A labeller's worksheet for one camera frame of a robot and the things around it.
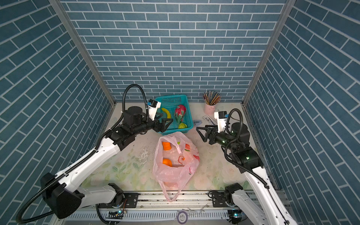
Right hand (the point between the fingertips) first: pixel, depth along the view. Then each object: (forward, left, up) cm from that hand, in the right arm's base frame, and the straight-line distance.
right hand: (200, 126), depth 65 cm
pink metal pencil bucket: (+36, -8, -27) cm, 45 cm away
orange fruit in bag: (+2, +20, -26) cm, 33 cm away
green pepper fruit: (+19, +12, -26) cm, 35 cm away
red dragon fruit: (+30, +14, -25) cm, 42 cm away
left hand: (+5, +16, -1) cm, 17 cm away
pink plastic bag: (-3, +13, -33) cm, 35 cm away
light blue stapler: (+26, +1, -31) cm, 40 cm away
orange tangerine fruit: (-8, +18, -27) cm, 33 cm away
